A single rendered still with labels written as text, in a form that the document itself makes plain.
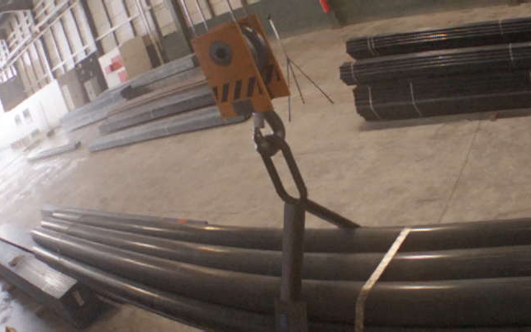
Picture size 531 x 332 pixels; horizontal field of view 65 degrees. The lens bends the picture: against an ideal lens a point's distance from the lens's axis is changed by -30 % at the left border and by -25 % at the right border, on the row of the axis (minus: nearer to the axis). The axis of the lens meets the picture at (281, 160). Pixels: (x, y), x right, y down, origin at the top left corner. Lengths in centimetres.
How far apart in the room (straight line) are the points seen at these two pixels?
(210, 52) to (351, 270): 86
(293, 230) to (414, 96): 488
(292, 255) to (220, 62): 67
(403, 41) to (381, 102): 95
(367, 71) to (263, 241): 480
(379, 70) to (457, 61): 122
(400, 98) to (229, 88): 507
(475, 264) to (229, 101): 97
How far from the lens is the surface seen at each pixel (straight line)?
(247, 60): 160
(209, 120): 976
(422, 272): 171
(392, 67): 666
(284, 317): 188
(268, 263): 209
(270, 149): 173
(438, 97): 643
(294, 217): 183
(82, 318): 552
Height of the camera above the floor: 248
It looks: 21 degrees down
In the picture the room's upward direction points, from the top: 23 degrees counter-clockwise
